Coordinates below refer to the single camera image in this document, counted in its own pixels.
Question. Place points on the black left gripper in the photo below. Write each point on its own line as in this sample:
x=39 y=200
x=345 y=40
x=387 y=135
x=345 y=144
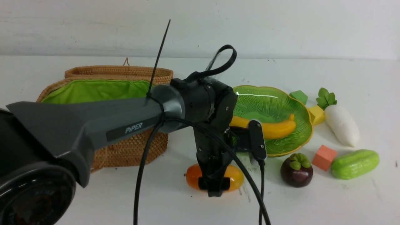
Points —
x=213 y=158

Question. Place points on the orange yellow plastic mango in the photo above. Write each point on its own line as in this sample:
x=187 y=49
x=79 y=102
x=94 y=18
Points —
x=234 y=174

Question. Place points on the yellow plastic banana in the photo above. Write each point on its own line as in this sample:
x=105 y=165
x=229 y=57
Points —
x=270 y=131

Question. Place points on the dark purple plastic mangosteen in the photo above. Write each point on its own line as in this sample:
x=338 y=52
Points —
x=297 y=171

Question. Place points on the green plastic cucumber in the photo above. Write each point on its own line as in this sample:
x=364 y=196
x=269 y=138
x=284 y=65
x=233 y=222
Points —
x=355 y=164

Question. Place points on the white plastic radish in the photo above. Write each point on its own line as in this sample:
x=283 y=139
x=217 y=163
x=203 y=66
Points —
x=338 y=118

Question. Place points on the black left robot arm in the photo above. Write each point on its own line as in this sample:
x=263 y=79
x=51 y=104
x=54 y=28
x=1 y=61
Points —
x=47 y=148

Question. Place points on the green glass leaf plate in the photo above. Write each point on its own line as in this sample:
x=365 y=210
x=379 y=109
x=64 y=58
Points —
x=271 y=105

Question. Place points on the orange foam cube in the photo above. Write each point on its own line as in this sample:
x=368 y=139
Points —
x=324 y=157

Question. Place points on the green foam cube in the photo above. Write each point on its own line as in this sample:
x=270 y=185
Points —
x=299 y=96

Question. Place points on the yellow foam cube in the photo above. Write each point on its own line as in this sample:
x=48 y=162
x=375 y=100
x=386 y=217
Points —
x=317 y=115

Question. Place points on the woven rattan basket lid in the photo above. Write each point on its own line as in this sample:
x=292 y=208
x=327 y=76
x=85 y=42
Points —
x=124 y=72

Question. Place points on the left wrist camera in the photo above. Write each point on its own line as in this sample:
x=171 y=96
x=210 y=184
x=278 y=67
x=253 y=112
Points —
x=250 y=139

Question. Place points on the black cable tie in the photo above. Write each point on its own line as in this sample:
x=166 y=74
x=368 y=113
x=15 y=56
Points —
x=158 y=57

